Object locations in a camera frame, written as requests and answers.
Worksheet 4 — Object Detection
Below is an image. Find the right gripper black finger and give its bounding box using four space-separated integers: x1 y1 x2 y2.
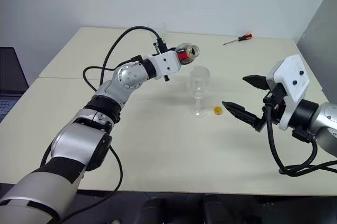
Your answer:
222 100 265 133
242 74 270 92

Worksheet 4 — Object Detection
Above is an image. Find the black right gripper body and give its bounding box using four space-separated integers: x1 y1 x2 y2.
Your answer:
262 82 288 126

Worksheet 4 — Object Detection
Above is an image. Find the clear wine glass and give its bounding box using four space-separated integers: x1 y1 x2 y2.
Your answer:
186 65 211 119

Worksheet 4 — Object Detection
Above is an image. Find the clear plastic cup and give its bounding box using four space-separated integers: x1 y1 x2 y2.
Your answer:
148 22 167 38

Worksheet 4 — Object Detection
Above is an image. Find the dark laptop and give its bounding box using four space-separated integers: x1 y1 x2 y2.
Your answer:
0 47 29 124

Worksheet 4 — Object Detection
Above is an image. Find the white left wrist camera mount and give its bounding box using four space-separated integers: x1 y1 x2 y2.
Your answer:
152 51 183 80

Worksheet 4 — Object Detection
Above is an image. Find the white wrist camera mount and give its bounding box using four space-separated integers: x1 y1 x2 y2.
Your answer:
152 51 183 80
265 54 311 131

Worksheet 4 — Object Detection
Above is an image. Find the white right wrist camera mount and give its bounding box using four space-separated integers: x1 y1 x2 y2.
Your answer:
265 54 311 131

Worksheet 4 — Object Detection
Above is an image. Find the orange black handled screwdriver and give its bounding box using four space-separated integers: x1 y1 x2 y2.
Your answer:
223 33 253 46

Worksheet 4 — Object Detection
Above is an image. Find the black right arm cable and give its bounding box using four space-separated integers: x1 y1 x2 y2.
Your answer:
263 97 337 178

